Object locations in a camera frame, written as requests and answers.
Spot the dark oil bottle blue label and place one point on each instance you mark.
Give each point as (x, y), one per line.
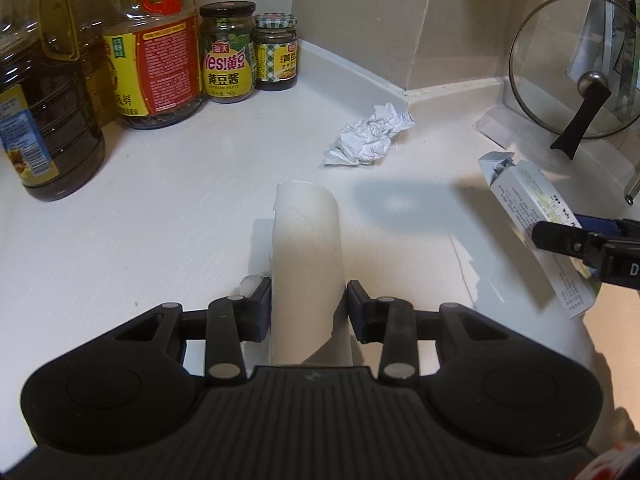
(45, 125)

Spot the small jar checkered lid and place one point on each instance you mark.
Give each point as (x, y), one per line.
(275, 55)

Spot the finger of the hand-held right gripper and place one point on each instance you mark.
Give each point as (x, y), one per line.
(597, 222)
(560, 239)

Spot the white printed carton box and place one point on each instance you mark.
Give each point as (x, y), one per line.
(525, 195)

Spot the white paper tube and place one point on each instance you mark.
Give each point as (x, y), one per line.
(307, 260)

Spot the green label jar black lid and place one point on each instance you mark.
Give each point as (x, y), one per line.
(227, 60)

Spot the yellow oil bottle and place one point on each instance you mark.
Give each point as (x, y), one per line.
(100, 90)

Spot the crumpled white paper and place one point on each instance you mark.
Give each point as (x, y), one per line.
(367, 135)

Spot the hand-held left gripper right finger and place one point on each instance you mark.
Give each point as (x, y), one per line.
(354, 302)

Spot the large oil bottle red label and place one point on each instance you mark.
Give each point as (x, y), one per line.
(155, 65)

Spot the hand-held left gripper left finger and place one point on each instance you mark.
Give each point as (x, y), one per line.
(265, 300)

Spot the clear plastic box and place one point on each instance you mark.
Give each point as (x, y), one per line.
(495, 127)

